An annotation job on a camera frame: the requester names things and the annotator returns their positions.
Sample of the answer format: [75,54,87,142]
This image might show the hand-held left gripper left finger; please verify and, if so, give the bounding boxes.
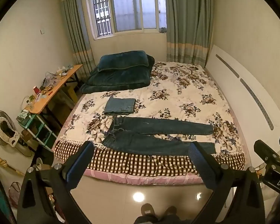
[17,141,95,224]

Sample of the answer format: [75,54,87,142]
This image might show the white headboard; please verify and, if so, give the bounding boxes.
[204,44,280,168]

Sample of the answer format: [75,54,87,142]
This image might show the wooden broom stick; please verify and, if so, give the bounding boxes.
[0,151,25,177]

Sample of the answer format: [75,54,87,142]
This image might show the window with white frame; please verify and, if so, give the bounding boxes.
[84,0,169,41]

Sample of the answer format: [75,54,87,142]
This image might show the dark teal quilt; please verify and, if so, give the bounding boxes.
[80,54,156,95]

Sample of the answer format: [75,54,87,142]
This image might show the floral bedsheet with checked border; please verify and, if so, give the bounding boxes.
[52,61,246,178]

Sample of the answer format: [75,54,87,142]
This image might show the person's left shoe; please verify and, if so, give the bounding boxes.
[141,203,155,218]

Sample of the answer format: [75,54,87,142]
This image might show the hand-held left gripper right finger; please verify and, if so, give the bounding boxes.
[188,141,266,224]

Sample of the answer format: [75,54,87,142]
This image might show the pink striped mattress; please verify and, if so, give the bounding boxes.
[82,168,207,186]

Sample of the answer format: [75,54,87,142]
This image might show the blue denim pants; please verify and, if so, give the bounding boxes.
[104,96,136,116]
[102,115,216,157]

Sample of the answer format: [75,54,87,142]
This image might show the teal storage shelf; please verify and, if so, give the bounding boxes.
[19,113,58,149]

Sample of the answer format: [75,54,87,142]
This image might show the standing fan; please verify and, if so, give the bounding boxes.
[0,110,33,157]

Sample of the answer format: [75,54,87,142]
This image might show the wooden folding desk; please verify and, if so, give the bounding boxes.
[24,64,83,131]

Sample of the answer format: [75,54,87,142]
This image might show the white slippers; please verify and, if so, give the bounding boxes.
[33,157,44,171]

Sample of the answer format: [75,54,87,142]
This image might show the folded blue denim pants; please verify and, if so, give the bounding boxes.
[104,96,136,116]

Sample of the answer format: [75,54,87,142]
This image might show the person's right shoe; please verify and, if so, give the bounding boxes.
[164,206,178,218]

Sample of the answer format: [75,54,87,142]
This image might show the cardboard box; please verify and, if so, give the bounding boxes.
[60,85,79,103]

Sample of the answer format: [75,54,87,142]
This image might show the green striped curtain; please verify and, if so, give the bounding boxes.
[164,0,215,69]
[58,0,97,83]

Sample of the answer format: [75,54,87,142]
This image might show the red mesh basket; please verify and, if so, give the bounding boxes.
[8,181,23,210]

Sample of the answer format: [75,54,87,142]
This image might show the dark teal pillow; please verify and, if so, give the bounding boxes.
[97,50,150,73]

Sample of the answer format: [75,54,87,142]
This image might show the person's shoe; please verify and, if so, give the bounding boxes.
[141,203,155,218]
[164,206,178,218]

